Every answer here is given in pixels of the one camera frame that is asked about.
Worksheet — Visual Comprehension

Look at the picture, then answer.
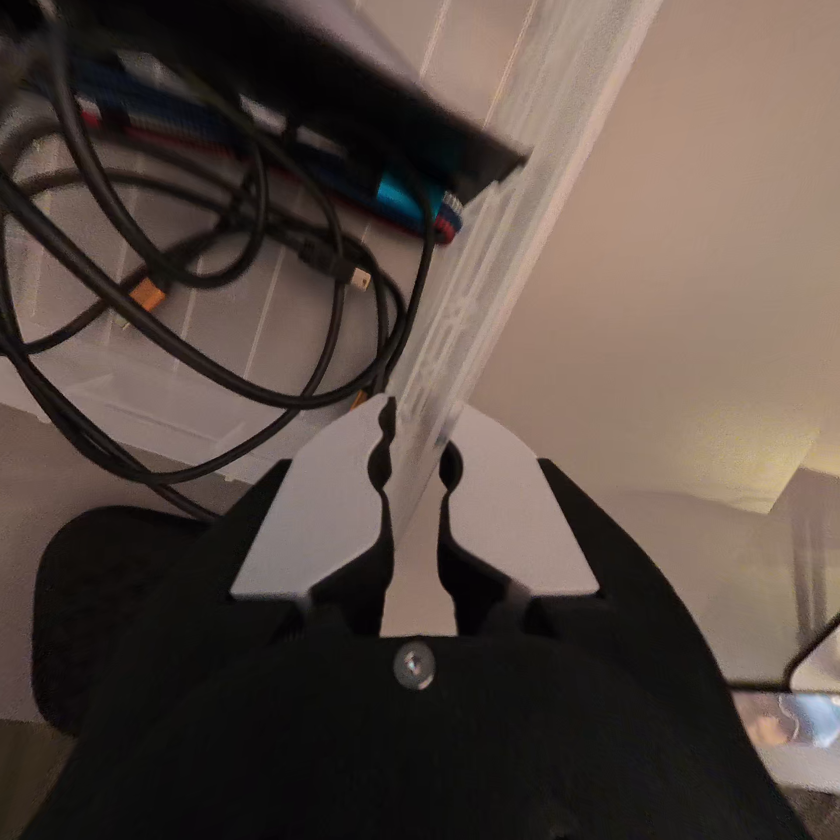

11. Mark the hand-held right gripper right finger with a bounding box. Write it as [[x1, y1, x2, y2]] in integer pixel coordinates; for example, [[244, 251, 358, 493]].
[[436, 407, 601, 598]]

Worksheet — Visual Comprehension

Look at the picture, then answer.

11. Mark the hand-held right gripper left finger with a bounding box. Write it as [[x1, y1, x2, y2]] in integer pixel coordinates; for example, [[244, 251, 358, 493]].
[[230, 395, 399, 602]]

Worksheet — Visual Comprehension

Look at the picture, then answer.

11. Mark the clear plastic bin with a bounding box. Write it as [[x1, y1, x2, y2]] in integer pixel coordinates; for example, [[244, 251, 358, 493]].
[[0, 0, 665, 526]]

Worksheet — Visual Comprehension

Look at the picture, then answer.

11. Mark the black mesh wrist pad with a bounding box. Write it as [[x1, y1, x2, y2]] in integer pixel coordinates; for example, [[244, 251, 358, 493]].
[[31, 505, 221, 731]]

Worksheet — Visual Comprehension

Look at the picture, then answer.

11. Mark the white stand base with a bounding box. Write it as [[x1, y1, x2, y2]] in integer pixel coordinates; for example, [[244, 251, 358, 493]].
[[787, 613, 840, 693]]

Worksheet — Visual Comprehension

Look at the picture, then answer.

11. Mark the thin black bin divider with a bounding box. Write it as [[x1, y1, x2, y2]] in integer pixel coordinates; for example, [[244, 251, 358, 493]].
[[66, 0, 531, 201]]

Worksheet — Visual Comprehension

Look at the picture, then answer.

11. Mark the coiled black usb cable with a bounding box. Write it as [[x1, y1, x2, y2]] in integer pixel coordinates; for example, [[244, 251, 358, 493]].
[[0, 20, 439, 522]]

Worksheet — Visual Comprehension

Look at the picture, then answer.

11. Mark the blue braided usb cable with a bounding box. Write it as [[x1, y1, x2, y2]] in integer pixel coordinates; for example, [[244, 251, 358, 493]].
[[72, 52, 468, 247]]

